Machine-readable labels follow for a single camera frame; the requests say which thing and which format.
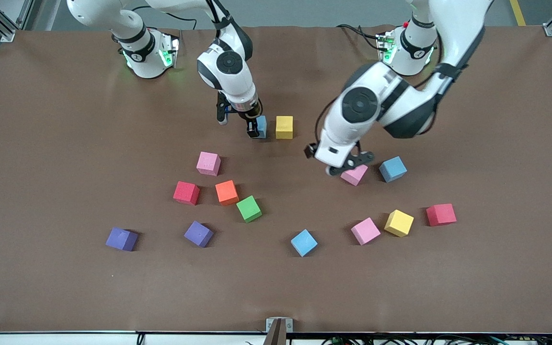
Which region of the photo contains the yellow foam cube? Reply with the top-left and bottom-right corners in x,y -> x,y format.
276,115 -> 294,140
384,209 -> 414,238

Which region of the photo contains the pink foam cube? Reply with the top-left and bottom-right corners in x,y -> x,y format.
341,164 -> 369,186
196,151 -> 222,177
351,218 -> 381,246

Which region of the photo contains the left arm base connector panel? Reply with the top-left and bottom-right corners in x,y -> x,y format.
376,31 -> 397,66

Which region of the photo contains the right arm base connector panel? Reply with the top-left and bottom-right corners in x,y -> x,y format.
168,34 -> 181,69

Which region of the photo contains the orange foam cube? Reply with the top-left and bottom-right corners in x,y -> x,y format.
215,180 -> 240,207

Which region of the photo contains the green foam cube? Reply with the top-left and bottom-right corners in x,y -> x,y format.
236,195 -> 263,223

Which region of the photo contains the red foam cube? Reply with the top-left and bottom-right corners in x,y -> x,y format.
173,181 -> 200,206
425,204 -> 457,227

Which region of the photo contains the purple foam cube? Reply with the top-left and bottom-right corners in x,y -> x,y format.
105,227 -> 139,252
184,221 -> 214,248

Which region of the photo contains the brown table mat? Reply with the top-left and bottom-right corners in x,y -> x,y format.
0,25 -> 552,334

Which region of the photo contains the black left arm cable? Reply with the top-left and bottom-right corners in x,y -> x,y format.
315,95 -> 341,144

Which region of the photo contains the black right base cable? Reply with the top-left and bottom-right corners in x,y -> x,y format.
132,6 -> 198,30

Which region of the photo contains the black base cable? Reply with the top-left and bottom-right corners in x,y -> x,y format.
336,24 -> 382,51
132,6 -> 198,30

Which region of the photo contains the black left base cable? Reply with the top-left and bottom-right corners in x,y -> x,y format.
336,24 -> 382,51

